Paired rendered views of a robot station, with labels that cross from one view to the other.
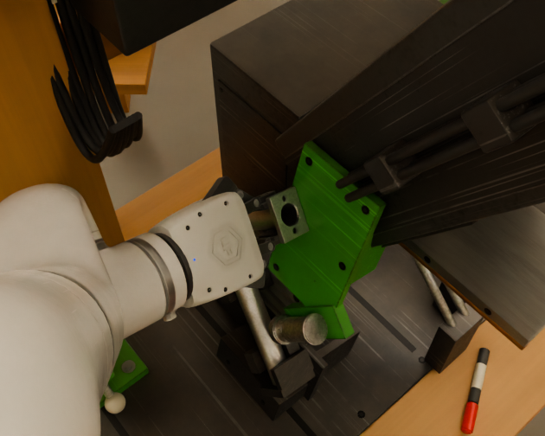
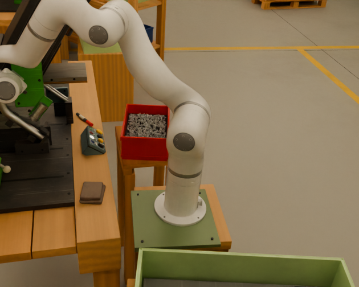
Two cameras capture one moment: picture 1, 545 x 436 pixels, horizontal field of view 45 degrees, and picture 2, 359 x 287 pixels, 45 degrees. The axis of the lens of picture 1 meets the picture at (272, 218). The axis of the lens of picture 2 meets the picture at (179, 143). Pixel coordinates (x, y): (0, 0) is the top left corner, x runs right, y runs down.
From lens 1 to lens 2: 136 cm
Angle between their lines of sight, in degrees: 50
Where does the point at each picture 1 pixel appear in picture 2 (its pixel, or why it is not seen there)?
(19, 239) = (3, 48)
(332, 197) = not seen: hidden behind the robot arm
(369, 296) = not seen: hidden behind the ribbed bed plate
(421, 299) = (51, 117)
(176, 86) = not seen: outside the picture
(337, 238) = (33, 73)
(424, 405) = (77, 128)
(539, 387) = (95, 112)
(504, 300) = (74, 75)
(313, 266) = (31, 89)
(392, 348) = (57, 126)
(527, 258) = (70, 69)
